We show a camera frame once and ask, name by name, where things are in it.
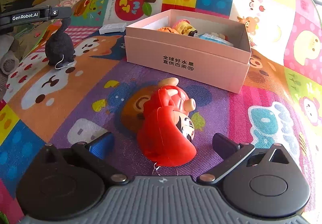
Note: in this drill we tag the blue face mask packet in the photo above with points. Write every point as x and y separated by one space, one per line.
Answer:
213 39

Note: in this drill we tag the black plush cat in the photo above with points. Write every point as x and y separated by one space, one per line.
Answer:
59 48

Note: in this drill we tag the small white box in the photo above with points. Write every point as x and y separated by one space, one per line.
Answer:
112 28

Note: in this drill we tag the pink yellow cupcake toy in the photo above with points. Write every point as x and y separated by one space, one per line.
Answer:
183 28

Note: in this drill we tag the pink white plush toy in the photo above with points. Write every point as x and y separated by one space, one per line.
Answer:
71 2

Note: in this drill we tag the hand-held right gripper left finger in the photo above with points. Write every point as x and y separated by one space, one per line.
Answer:
102 147

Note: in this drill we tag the red hooded doll figure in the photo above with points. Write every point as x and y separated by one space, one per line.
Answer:
163 123

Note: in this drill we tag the small white fan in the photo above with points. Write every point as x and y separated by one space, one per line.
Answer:
8 64

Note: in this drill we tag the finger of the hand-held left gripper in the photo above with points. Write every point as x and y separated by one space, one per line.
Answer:
61 12

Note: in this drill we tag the colourful cartoon play mat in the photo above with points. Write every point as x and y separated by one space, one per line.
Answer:
88 93

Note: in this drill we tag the orange pumpkin toy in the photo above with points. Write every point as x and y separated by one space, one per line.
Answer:
166 29

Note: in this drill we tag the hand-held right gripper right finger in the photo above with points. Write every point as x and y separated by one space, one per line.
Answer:
224 144

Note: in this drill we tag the pink cardboard box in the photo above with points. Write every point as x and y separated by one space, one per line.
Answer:
176 63

